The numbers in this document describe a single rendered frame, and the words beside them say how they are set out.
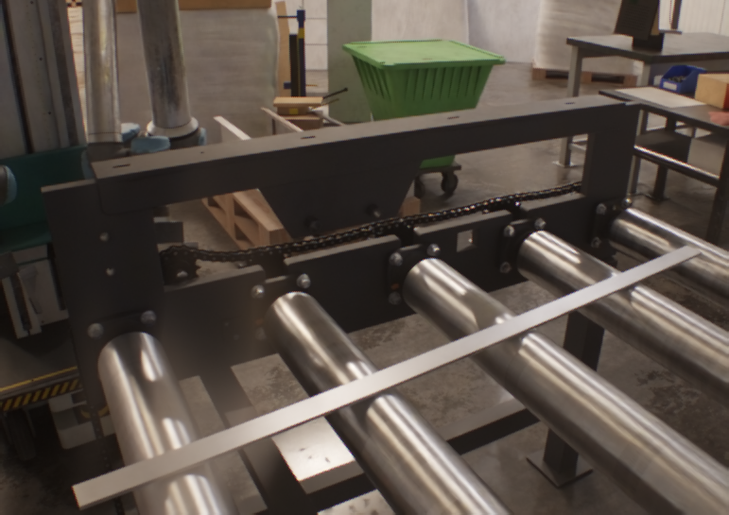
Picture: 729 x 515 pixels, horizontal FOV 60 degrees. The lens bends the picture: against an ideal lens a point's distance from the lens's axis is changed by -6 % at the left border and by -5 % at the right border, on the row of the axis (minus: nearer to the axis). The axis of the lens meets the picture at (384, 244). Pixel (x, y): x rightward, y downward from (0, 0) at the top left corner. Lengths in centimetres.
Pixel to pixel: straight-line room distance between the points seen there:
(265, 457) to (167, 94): 118
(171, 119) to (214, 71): 255
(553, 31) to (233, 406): 711
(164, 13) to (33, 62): 50
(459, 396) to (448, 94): 201
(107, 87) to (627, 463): 143
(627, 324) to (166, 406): 82
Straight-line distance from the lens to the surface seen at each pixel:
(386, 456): 90
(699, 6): 1312
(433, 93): 386
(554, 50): 799
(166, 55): 191
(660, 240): 161
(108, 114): 177
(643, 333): 128
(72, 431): 229
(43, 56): 219
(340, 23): 495
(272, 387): 249
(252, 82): 454
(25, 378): 221
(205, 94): 457
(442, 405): 240
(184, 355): 129
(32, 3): 217
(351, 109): 506
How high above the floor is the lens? 151
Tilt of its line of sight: 26 degrees down
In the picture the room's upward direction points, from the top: 1 degrees clockwise
